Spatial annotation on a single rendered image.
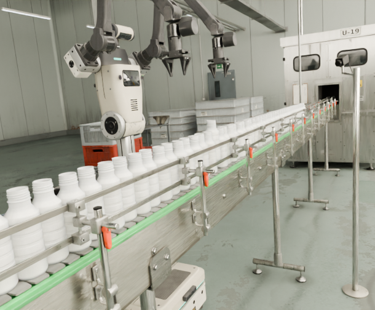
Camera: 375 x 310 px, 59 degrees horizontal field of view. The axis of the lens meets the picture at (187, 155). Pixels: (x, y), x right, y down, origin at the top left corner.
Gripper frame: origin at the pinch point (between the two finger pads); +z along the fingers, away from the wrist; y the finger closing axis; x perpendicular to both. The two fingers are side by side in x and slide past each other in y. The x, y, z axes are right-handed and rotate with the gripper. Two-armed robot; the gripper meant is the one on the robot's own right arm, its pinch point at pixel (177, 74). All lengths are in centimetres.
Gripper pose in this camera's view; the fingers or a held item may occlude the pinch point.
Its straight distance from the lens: 144.5
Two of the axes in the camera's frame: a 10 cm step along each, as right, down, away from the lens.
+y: 8.8, 0.0, -4.7
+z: 0.9, 9.8, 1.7
